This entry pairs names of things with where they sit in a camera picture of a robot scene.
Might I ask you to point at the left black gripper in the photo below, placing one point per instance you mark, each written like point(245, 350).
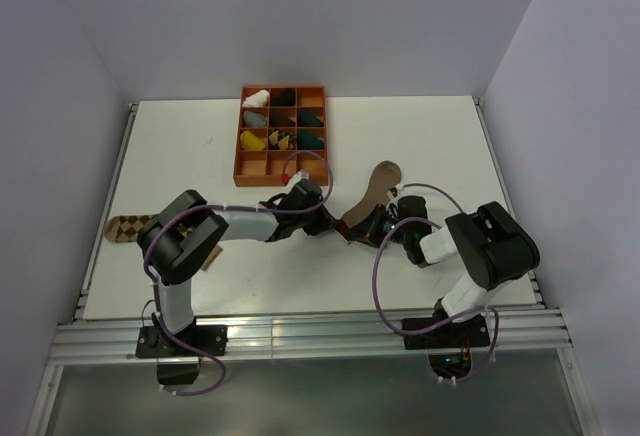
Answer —
point(325, 222)

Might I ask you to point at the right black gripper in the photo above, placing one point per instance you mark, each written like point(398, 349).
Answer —
point(368, 231)

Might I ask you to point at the tan sock with maroon cuff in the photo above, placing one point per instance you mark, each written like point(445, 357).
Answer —
point(384, 176)

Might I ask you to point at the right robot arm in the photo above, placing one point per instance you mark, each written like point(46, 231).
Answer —
point(494, 249)

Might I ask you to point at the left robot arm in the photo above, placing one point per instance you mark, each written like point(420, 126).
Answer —
point(176, 242)

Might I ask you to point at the teal rolled sock lower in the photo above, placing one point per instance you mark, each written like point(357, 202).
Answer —
point(308, 141)

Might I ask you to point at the teal rolled sock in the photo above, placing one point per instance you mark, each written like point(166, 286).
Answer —
point(308, 141)
point(307, 117)

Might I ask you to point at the argyle rolled sock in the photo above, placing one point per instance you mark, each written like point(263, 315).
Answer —
point(281, 140)

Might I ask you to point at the teal rolled sock upper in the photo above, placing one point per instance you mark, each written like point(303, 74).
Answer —
point(307, 117)

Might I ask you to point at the yellow rolled sock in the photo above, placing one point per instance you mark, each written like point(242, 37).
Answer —
point(250, 142)

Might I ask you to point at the orange wooden compartment tray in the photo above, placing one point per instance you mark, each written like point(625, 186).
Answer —
point(263, 168)

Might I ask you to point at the dark brown rolled sock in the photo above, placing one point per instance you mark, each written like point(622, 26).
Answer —
point(282, 117)

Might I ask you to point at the grey rolled sock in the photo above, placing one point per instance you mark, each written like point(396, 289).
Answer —
point(254, 120)

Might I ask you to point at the dark green rolled sock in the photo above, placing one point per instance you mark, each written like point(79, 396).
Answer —
point(283, 97)

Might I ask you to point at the white rolled sock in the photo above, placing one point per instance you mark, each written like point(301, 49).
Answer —
point(257, 99)

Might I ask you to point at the brown argyle sock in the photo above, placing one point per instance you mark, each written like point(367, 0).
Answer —
point(126, 228)

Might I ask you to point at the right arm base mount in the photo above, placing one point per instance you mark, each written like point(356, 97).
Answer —
point(472, 333)

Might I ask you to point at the aluminium table frame rail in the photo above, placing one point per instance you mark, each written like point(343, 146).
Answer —
point(297, 337)

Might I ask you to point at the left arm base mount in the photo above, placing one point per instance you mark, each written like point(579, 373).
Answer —
point(179, 358)

